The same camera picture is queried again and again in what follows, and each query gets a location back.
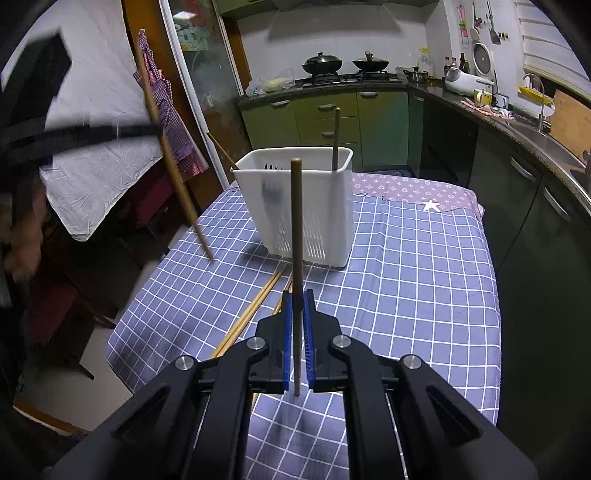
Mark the purple checkered apron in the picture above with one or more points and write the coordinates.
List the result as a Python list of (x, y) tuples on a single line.
[(173, 120)]

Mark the glass sliding door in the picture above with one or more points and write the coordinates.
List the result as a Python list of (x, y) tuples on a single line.
[(207, 69)]

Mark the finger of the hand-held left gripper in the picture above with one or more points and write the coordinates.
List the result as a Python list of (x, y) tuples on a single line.
[(92, 133)]

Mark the hanging ladle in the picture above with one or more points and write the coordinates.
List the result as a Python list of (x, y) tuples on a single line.
[(476, 23)]

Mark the dark sauce bottle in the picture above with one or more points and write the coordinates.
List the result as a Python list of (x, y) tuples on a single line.
[(463, 63)]

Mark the blue checkered tablecloth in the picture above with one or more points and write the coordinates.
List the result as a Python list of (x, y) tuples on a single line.
[(406, 300)]

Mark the black gas stove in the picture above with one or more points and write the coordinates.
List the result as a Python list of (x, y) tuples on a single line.
[(351, 77)]

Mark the wooden cutting board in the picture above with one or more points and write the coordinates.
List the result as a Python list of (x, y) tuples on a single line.
[(572, 122)]

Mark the white window blind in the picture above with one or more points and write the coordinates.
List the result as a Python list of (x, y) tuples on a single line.
[(549, 32)]

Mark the yellow sink tray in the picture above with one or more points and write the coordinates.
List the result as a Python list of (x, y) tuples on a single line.
[(535, 94)]

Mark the steel arched faucet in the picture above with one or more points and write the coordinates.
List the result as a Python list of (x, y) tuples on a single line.
[(540, 110)]

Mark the white plastic utensil holder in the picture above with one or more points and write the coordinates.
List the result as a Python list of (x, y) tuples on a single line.
[(314, 207)]

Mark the dark wooden chair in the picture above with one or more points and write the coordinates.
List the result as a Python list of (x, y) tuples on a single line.
[(134, 203)]

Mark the person's left hand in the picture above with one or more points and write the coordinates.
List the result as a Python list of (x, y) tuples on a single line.
[(25, 235)]

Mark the dark base cabinet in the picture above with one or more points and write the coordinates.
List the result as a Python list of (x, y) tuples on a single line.
[(521, 230)]

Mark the white rice cooker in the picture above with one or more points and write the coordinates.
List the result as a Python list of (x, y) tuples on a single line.
[(461, 82)]

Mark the green base cabinet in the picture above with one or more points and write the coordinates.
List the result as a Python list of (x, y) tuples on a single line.
[(304, 120)]

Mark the small steel pot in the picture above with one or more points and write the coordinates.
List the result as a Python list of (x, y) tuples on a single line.
[(415, 74)]

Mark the light brown chopstick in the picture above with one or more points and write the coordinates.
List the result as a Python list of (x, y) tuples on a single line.
[(221, 150), (178, 184)]

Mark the pink cloth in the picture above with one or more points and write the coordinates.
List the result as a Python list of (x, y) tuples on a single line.
[(489, 111)]

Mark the steel kitchen sink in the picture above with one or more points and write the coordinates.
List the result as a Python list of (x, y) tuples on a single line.
[(554, 145)]

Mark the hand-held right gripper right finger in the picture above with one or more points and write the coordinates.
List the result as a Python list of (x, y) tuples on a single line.
[(308, 341)]

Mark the group of wooden chopsticks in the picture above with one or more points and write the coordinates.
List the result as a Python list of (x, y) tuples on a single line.
[(249, 311)]

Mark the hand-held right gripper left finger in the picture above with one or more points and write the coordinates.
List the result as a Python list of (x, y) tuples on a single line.
[(287, 341)]

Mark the black hanging spatula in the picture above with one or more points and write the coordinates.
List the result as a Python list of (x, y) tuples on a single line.
[(494, 34)]

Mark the red hanging kitchen tool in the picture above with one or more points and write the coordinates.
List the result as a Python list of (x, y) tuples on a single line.
[(461, 23)]

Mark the black plastic fork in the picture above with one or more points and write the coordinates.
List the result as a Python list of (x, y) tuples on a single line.
[(272, 194)]

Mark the black wok with lid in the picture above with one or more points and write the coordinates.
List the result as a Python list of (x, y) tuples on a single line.
[(322, 63)]

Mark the plastic bag on counter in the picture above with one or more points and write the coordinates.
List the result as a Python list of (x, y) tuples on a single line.
[(272, 84)]

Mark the dark brown chopstick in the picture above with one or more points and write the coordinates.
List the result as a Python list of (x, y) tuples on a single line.
[(296, 230), (336, 138)]

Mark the white hanging sheet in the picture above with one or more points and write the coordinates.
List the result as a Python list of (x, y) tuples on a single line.
[(101, 184)]

